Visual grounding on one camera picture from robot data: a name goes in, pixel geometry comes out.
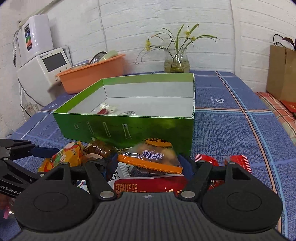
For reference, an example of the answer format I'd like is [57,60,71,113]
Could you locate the red daily nuts packet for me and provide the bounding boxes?
[108,174,188,197]

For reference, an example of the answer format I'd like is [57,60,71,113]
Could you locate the brown dried snack packet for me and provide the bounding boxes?
[82,139,115,163]

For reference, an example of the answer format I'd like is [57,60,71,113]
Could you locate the orange yellow snack packet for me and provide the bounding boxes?
[38,141,84,172]

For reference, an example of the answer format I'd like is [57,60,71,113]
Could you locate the clear snack bag orange top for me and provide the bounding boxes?
[118,138,183,175]

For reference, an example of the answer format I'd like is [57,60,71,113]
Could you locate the red striped snack packet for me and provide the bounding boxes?
[195,154,219,167]

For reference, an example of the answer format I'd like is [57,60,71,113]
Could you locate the small candy wrappers in box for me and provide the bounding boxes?
[96,102,137,116]

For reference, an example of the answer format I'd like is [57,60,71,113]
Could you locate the green cardboard box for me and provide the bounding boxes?
[53,73,195,154]

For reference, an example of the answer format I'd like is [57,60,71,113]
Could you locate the white appliance with screen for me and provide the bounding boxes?
[16,46,72,107]

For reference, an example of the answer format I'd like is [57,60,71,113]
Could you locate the orange plastic basin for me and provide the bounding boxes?
[56,54,125,94]

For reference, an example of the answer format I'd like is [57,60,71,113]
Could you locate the glass vase with orchid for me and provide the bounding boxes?
[135,23,218,73]

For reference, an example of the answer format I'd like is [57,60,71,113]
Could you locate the plaid orange cloth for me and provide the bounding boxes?
[256,92,295,145]

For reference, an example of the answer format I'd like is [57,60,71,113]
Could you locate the white water purifier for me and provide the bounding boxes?
[18,15,54,65]

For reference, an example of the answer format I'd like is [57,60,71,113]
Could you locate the red booklet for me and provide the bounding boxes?
[281,100,296,114]

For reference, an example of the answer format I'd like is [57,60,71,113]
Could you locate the brown paper bag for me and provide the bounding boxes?
[266,34,295,102]

